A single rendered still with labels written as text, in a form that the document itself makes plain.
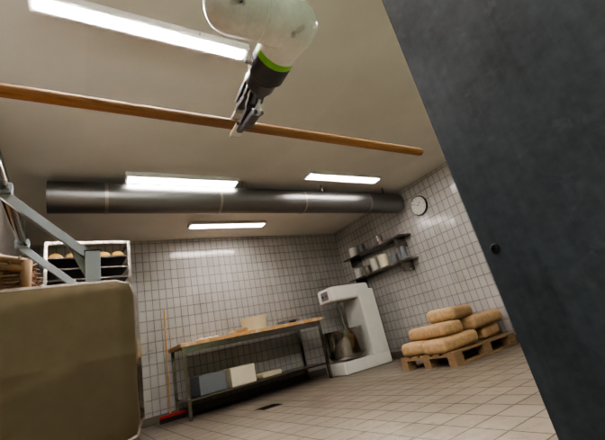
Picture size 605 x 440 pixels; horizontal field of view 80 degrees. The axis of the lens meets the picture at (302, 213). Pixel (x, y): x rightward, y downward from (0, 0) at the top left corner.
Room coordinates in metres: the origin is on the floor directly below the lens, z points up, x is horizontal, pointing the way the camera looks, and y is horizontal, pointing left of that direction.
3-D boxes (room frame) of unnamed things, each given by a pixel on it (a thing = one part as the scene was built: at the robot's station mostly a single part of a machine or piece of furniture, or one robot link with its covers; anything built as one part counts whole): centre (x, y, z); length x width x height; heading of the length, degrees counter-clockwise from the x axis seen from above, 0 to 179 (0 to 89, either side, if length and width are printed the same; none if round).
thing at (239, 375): (5.50, 1.44, 0.35); 0.50 x 0.36 x 0.24; 36
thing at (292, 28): (0.59, -0.05, 1.18); 0.14 x 0.13 x 0.11; 34
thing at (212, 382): (5.26, 1.78, 0.35); 0.50 x 0.36 x 0.24; 34
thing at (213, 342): (5.66, 1.21, 0.45); 2.20 x 0.80 x 0.90; 125
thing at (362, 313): (6.23, -0.33, 0.66); 1.00 x 0.66 x 1.32; 125
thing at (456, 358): (4.84, -1.48, 0.07); 1.20 x 0.80 x 0.14; 125
